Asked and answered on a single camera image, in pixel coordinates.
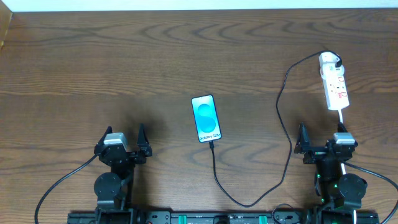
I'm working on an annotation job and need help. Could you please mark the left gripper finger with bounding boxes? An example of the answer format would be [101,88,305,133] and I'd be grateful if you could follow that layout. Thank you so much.
[98,126,112,145]
[137,124,152,153]

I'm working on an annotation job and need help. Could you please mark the black charger cable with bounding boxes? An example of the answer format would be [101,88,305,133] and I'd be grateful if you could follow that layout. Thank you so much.
[208,50,343,208]

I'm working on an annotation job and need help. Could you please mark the white charger plug adapter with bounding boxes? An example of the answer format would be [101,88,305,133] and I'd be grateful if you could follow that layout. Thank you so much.
[320,63,345,80]

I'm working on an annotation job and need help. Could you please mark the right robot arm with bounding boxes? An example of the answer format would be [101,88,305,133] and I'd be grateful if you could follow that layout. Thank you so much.
[294,123,368,223]

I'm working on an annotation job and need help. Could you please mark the white power strip cord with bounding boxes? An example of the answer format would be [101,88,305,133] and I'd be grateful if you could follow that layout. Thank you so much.
[338,109,358,224]

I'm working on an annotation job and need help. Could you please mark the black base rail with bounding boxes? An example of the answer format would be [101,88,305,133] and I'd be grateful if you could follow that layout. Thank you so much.
[67,210,380,224]

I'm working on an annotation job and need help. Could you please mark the blue Galaxy smartphone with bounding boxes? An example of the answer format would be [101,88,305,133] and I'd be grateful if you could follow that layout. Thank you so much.
[191,95,222,143]

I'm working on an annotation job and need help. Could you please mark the white power strip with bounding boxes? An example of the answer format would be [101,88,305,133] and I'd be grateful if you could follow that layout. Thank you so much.
[319,52,350,111]

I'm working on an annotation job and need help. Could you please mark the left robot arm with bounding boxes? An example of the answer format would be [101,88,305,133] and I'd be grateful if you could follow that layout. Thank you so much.
[94,124,152,223]

